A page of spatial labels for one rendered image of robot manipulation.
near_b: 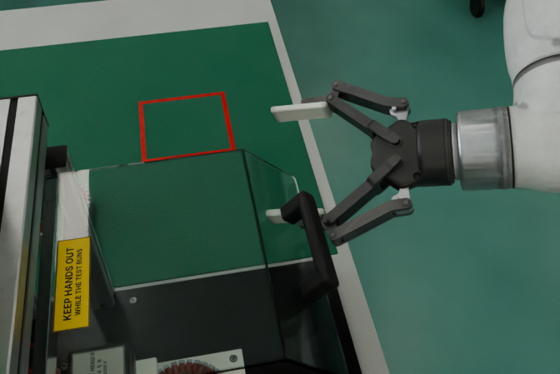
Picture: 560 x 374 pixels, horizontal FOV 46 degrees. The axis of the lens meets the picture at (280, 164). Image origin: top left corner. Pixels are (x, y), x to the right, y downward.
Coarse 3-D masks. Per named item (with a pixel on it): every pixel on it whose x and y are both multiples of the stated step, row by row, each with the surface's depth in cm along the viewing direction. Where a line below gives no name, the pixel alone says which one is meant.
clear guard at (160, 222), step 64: (64, 192) 64; (128, 192) 64; (192, 192) 64; (256, 192) 65; (128, 256) 59; (192, 256) 59; (256, 256) 59; (128, 320) 54; (192, 320) 54; (256, 320) 54; (320, 320) 59
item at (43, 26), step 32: (128, 0) 145; (160, 0) 145; (192, 0) 145; (224, 0) 145; (256, 0) 145; (0, 32) 136; (32, 32) 136; (64, 32) 136; (96, 32) 136; (128, 32) 136; (160, 32) 136; (288, 64) 129; (320, 160) 111; (320, 192) 106; (352, 288) 94; (352, 320) 90
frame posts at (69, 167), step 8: (48, 152) 70; (56, 152) 70; (64, 152) 70; (48, 160) 69; (56, 160) 69; (64, 160) 69; (48, 168) 68; (56, 168) 69; (64, 168) 69; (72, 168) 72
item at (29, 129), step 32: (32, 96) 66; (0, 128) 63; (32, 128) 63; (0, 160) 60; (32, 160) 61; (0, 192) 58; (32, 192) 59; (0, 224) 55; (32, 224) 58; (0, 256) 53; (32, 256) 57; (0, 288) 51; (32, 288) 55; (0, 320) 49; (0, 352) 47
